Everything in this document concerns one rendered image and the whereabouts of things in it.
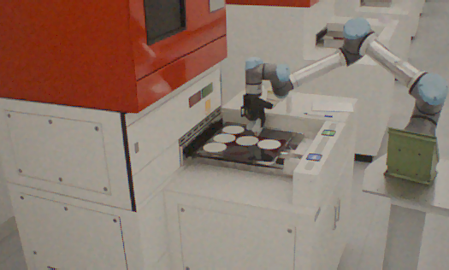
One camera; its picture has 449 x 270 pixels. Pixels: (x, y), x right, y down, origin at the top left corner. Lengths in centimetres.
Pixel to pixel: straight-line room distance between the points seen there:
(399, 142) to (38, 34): 148
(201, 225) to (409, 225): 89
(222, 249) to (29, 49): 110
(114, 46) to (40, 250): 112
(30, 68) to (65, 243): 79
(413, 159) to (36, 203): 161
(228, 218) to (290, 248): 27
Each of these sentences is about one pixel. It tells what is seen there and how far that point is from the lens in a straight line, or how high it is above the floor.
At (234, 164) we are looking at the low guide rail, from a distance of 226.
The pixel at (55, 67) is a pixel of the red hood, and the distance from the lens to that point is 197.
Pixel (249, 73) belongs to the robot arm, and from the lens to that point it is 224.
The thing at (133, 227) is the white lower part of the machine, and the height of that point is 74.
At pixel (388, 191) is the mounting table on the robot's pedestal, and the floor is 82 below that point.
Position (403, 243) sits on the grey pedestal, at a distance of 238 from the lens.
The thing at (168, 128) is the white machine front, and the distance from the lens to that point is 211.
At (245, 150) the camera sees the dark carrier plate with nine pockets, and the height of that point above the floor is 90.
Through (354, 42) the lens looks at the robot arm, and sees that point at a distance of 226.
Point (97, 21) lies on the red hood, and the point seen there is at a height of 154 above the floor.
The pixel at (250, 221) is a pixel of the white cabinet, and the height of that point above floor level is 75.
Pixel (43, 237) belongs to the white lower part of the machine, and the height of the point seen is 56.
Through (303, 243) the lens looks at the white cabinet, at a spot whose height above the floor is 69.
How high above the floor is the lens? 183
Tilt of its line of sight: 23 degrees down
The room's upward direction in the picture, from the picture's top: 2 degrees counter-clockwise
